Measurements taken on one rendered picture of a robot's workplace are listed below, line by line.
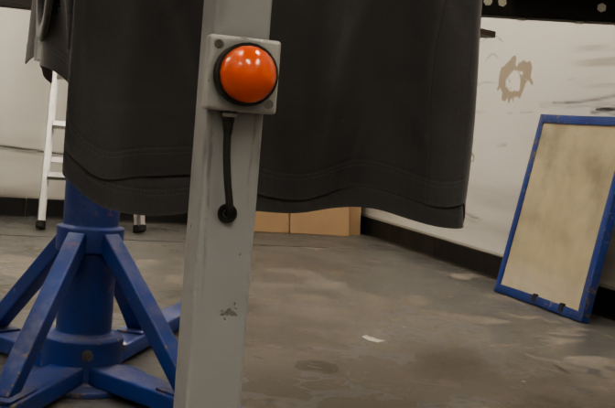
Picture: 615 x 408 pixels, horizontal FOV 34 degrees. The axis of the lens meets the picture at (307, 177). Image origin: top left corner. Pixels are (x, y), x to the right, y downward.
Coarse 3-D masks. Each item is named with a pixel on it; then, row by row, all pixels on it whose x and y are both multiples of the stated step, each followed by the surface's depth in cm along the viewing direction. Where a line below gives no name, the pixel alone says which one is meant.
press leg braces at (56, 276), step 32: (64, 256) 217; (128, 256) 222; (32, 288) 243; (64, 288) 213; (128, 288) 218; (0, 320) 249; (32, 320) 205; (128, 320) 260; (160, 320) 214; (32, 352) 201; (160, 352) 211; (0, 384) 195
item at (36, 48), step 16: (32, 0) 137; (48, 0) 96; (64, 0) 97; (32, 16) 136; (48, 16) 98; (64, 16) 98; (32, 32) 136; (48, 32) 101; (64, 32) 99; (32, 48) 136; (48, 48) 101; (64, 48) 99; (48, 64) 101; (64, 64) 100; (48, 80) 111
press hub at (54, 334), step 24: (72, 192) 224; (72, 216) 224; (96, 216) 223; (96, 240) 223; (96, 264) 224; (72, 288) 224; (96, 288) 225; (72, 312) 224; (96, 312) 225; (48, 336) 225; (72, 336) 224; (96, 336) 226; (120, 336) 230; (48, 360) 224; (72, 360) 222; (96, 360) 223; (120, 360) 230
